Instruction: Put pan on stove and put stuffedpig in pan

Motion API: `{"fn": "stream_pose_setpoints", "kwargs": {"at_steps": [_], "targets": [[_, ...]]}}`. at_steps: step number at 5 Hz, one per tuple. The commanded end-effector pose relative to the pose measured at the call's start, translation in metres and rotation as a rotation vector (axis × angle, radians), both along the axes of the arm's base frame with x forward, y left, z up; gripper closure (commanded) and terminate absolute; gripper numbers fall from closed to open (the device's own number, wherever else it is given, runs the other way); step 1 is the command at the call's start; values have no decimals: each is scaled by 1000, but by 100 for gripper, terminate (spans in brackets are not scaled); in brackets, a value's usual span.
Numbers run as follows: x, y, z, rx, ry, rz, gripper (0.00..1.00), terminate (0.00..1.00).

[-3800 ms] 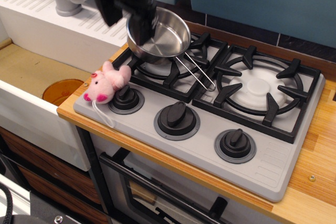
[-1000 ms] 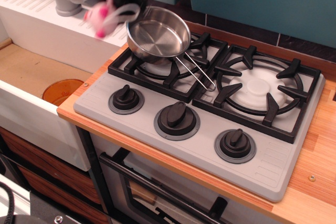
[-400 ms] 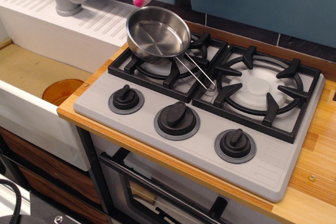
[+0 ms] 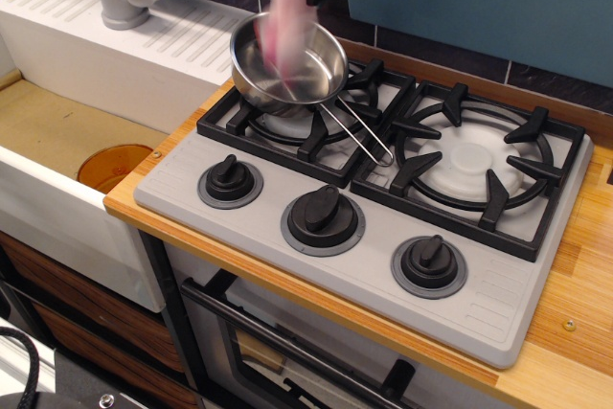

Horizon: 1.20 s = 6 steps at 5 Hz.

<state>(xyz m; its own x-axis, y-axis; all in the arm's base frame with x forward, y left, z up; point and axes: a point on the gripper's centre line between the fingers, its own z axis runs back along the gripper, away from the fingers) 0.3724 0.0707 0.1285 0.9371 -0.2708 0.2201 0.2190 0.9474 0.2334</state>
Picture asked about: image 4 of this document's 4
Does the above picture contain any black right burner grate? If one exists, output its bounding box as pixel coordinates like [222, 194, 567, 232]
[351, 81, 593, 262]

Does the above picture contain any wooden drawer cabinet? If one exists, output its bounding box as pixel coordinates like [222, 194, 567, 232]
[1, 234, 203, 408]

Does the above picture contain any stainless steel pan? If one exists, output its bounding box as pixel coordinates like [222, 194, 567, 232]
[230, 12, 395, 167]

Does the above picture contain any pink stuffed pig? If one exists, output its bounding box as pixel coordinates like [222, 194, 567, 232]
[255, 0, 317, 85]

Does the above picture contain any orange sink drain plate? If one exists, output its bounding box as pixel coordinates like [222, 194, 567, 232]
[77, 144, 152, 193]

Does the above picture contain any black braided cable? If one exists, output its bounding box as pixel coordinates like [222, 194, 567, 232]
[0, 326, 42, 405]

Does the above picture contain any white toy sink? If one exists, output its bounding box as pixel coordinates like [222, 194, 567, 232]
[1, 0, 246, 312]

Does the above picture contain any black right stove knob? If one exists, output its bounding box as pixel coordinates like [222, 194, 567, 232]
[391, 235, 468, 300]

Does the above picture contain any black middle stove knob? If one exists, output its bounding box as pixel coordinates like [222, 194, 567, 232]
[281, 185, 366, 258]

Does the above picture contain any oven door with handle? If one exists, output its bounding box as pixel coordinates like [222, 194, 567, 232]
[180, 270, 418, 408]

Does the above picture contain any black left stove knob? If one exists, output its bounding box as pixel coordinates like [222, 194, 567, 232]
[196, 154, 263, 210]

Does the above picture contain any black left burner grate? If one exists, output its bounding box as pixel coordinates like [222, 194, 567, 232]
[196, 59, 417, 188]

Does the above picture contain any black burner grate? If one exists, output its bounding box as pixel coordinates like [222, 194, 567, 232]
[196, 59, 417, 188]
[351, 81, 593, 262]

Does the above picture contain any black stove knob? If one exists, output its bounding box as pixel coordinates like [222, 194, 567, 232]
[281, 185, 366, 258]
[391, 235, 468, 300]
[196, 154, 263, 210]

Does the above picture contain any grey toy stove top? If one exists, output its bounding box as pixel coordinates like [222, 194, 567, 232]
[134, 59, 593, 368]

